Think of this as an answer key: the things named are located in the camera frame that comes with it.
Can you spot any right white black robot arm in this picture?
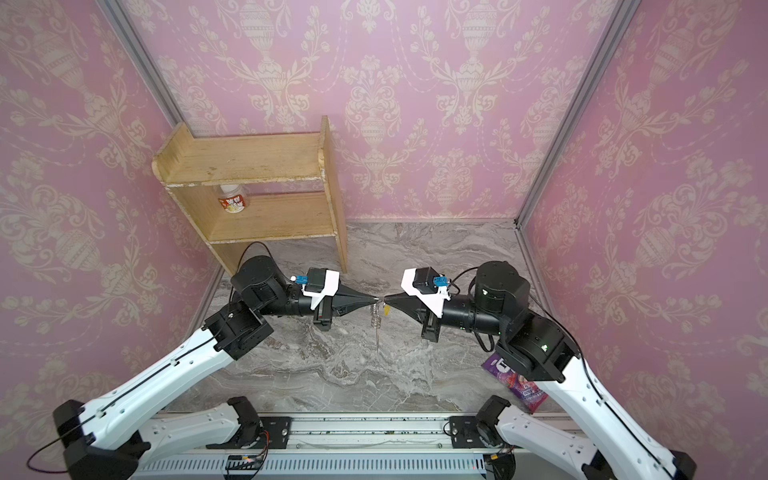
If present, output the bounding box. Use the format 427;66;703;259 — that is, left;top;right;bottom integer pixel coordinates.
384;261;697;479

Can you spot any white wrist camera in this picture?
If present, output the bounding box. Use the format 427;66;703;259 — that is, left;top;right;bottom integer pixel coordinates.
401;267;451;318
290;268;340;311

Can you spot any small white jar red label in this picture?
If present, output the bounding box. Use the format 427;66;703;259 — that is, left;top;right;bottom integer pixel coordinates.
218;184;247;214

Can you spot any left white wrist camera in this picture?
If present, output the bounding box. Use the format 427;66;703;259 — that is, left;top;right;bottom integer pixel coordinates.
290;268;340;311

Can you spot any purple candy packet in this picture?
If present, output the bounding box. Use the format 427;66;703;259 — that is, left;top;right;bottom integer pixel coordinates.
482;354;548;414

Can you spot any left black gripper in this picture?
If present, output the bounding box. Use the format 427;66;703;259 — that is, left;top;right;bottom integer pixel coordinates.
258;276;376;331

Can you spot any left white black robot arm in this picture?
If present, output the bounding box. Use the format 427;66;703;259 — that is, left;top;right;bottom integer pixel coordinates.
53;255;378;479

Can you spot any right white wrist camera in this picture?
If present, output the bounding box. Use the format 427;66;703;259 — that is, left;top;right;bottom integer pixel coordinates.
401;267;451;318

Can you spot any wooden two-tier shelf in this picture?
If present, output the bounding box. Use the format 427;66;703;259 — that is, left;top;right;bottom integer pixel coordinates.
152;117;348;274

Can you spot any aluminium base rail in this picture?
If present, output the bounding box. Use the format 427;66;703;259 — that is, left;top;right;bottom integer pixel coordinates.
128;411;601;480

